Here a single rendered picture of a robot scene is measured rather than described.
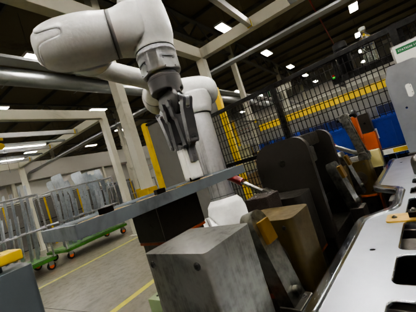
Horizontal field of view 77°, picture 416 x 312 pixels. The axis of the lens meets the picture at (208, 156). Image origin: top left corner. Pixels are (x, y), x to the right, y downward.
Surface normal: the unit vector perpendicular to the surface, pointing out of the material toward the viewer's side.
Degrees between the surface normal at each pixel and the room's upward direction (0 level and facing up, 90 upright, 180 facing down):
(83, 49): 139
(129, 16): 89
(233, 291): 90
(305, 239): 90
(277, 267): 78
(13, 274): 90
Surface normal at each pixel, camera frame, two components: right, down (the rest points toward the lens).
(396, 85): -0.64, 0.17
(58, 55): 0.15, 0.69
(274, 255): 0.63, -0.44
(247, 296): 0.71, -0.25
